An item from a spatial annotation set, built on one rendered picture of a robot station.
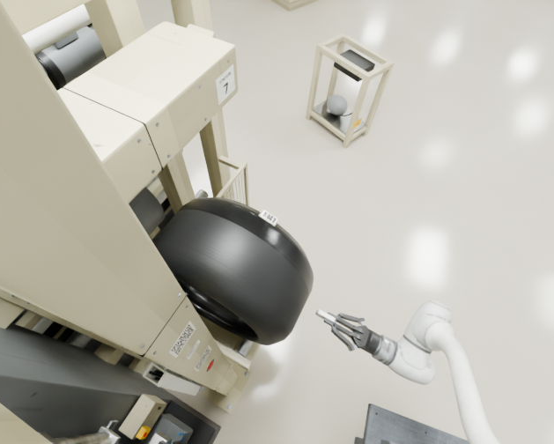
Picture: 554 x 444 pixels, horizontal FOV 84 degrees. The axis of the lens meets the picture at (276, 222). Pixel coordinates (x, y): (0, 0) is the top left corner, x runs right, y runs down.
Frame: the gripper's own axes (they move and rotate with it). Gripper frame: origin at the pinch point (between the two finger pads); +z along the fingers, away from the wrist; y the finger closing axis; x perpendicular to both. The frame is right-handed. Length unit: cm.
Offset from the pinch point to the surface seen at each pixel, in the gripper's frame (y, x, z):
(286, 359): 0, 113, -10
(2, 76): 30, -95, 43
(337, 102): -230, 86, 52
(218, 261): 11.2, -28.5, 38.3
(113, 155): 12, -56, 63
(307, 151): -184, 119, 55
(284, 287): 5.9, -21.5, 18.6
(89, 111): 5, -56, 76
